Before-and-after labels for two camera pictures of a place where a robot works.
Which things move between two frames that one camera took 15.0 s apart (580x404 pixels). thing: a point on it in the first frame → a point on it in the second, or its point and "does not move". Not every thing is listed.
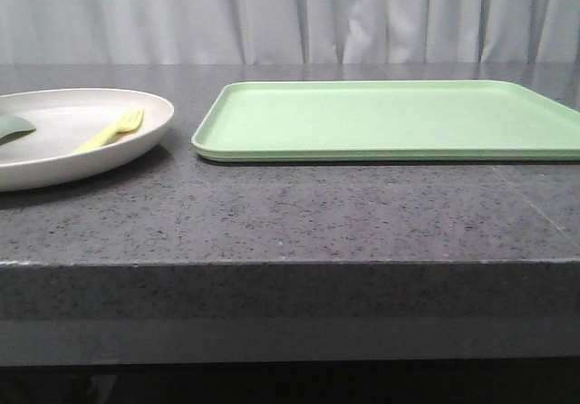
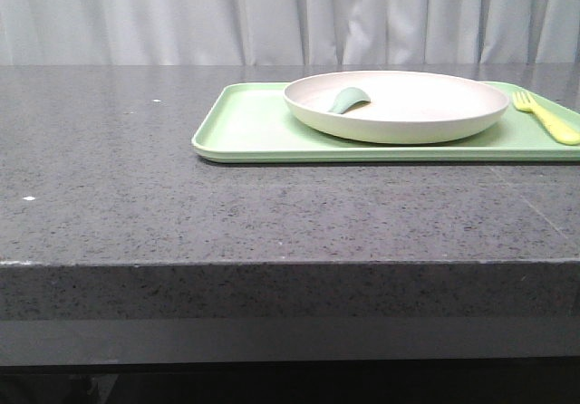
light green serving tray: x=385 y=120 does not move
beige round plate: x=77 y=131 → x=406 y=107
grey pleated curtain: x=289 y=16 does not move
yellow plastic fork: x=132 y=123 → x=523 y=101
